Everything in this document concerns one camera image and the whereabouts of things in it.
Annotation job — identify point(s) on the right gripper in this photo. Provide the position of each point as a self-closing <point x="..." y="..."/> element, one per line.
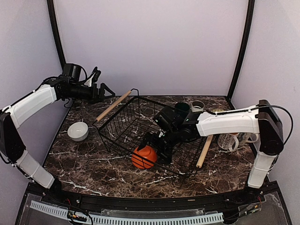
<point x="166" y="155"/>

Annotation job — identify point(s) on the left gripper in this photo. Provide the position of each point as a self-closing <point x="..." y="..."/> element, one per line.
<point x="95" y="98"/>

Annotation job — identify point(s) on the orange bowl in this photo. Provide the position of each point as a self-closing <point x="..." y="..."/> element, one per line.
<point x="144" y="158"/>

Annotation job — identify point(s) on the dark green cup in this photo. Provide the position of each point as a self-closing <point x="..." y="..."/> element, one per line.
<point x="182" y="108"/>

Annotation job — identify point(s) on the white ribbed bowl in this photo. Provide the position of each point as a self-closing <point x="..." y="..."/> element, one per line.
<point x="78" y="131"/>

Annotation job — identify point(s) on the white brown striped cup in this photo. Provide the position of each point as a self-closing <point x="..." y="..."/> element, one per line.
<point x="197" y="106"/>

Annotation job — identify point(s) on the white leaf pattern mug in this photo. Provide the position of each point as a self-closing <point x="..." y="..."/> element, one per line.
<point x="228" y="141"/>

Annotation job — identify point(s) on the yellow woven pattern plate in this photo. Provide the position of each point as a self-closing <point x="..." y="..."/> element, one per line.
<point x="218" y="110"/>

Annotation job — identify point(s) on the tall dragon pattern mug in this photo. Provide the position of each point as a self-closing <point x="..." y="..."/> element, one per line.
<point x="247" y="138"/>

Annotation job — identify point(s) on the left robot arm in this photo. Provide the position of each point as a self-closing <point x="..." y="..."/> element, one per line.
<point x="26" y="113"/>

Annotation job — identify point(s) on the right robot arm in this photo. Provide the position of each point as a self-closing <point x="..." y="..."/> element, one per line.
<point x="179" y="126"/>

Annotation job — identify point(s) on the left wooden rack handle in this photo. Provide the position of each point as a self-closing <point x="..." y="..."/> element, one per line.
<point x="110" y="108"/>

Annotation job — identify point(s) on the wooden rack handle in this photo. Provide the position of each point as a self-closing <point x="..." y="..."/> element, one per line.
<point x="204" y="151"/>
<point x="110" y="108"/>

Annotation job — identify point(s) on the black wire dish rack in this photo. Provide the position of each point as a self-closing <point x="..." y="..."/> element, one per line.
<point x="123" y="131"/>

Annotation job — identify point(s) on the right wooden rack handle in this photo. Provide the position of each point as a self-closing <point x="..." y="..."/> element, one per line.
<point x="204" y="151"/>

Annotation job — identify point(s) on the black front rail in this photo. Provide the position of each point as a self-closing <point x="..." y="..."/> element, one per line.
<point x="226" y="201"/>

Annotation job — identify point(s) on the white slotted cable duct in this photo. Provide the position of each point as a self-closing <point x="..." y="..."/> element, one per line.
<point x="121" y="217"/>

